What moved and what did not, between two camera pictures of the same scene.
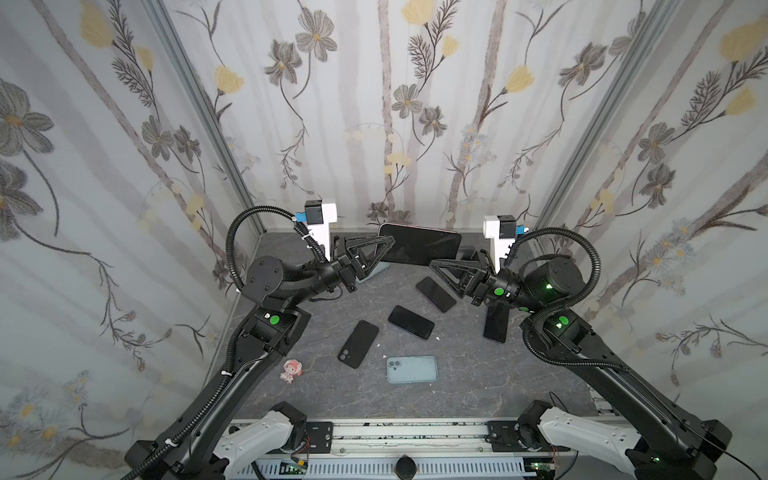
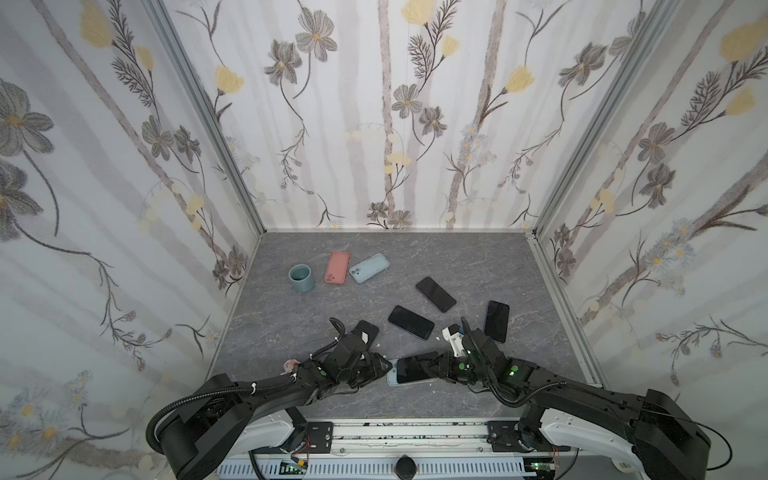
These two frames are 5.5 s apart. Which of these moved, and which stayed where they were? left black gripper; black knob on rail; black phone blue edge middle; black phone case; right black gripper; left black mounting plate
Moved: right black gripper; left black gripper
Stayed: black phone blue edge middle; black knob on rail; black phone case; left black mounting plate
